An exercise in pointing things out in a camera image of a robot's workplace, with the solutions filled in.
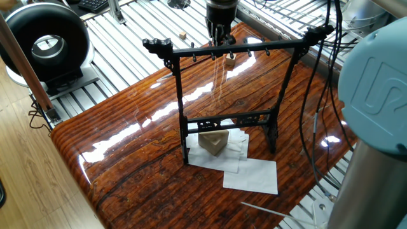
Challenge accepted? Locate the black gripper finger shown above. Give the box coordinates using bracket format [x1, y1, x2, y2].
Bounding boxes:
[221, 22, 237, 46]
[206, 22, 223, 46]

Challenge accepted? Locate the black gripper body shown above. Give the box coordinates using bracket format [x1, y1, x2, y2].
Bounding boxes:
[205, 0, 238, 26]

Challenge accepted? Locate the grey robot base column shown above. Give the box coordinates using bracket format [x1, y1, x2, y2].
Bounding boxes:
[343, 0, 392, 26]

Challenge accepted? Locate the black metal pen rack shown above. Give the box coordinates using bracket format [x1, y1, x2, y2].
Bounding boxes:
[141, 22, 335, 167]

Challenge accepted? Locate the small wooden cube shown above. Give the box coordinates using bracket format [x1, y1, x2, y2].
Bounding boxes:
[224, 55, 238, 69]

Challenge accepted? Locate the large wooden block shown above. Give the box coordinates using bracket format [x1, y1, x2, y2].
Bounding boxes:
[198, 128, 230, 157]

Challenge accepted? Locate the white paper sheet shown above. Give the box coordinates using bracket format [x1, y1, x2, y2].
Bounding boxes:
[222, 157, 280, 195]
[184, 126, 237, 170]
[209, 127, 251, 173]

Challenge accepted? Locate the black keyboard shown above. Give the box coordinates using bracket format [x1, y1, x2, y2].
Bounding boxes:
[79, 0, 114, 14]

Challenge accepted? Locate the brown wooden pole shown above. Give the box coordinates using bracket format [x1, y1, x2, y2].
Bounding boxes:
[0, 11, 55, 119]

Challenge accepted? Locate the black round duct fan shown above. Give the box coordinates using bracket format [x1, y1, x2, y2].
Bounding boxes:
[0, 3, 95, 90]

